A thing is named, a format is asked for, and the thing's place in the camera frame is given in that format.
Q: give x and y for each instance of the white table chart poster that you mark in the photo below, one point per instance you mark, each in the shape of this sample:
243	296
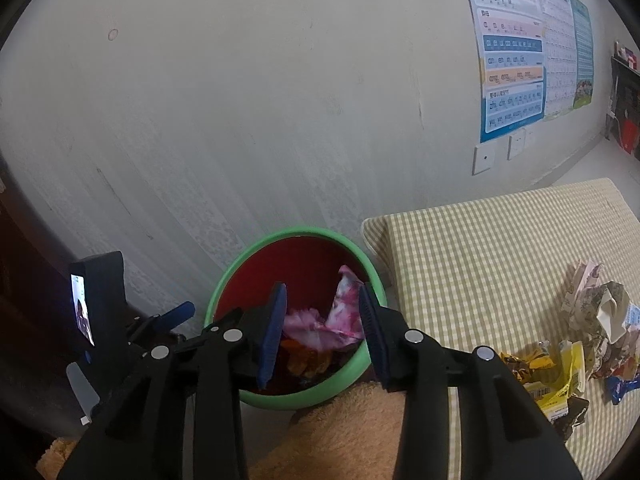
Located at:
557	60

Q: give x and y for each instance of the orange snack wrapper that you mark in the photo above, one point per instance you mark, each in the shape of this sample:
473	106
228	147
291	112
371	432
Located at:
305	357

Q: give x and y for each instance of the pink white plastic wrapper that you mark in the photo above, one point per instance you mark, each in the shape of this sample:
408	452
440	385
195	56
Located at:
345	310

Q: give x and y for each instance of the gold dark snack wrapper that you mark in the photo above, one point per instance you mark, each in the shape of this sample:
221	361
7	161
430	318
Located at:
525	362

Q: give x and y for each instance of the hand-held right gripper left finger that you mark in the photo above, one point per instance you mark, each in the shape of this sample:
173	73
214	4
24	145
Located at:
272	335

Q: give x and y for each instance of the red box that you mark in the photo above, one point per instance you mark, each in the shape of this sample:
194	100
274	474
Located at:
631	135

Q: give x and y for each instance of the dark brown wrapper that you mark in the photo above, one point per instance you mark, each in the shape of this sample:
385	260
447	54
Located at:
572	417

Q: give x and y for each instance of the green checked tablecloth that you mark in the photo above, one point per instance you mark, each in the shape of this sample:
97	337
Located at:
475	270

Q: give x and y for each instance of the green bin with red inside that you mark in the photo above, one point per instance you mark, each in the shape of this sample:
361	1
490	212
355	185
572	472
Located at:
300	260

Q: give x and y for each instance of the blue snack wrapper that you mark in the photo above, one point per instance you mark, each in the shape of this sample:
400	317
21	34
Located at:
620	390

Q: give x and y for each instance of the yellow crumpled wrapper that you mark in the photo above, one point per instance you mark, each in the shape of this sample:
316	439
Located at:
570	370

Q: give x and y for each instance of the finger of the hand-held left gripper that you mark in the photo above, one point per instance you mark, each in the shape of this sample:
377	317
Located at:
177	312

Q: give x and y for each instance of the white wall socket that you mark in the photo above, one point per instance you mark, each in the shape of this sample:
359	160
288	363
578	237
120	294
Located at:
483	159
517	144

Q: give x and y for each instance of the blue green chart poster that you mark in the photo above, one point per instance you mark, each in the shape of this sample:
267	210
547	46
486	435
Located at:
582	50

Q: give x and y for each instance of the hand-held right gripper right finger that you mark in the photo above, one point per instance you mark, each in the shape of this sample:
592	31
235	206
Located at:
372	340

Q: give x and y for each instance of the red pink crumpled wrapper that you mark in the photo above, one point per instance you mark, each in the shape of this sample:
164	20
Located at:
622	355

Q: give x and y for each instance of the beige printed crumpled paper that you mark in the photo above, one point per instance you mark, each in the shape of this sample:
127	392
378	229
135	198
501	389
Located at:
582	320

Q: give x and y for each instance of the black metal rack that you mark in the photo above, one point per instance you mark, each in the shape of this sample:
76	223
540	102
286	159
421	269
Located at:
620	85

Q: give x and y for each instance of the blue bordered letter chart poster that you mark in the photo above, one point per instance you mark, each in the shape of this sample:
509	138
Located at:
510	60

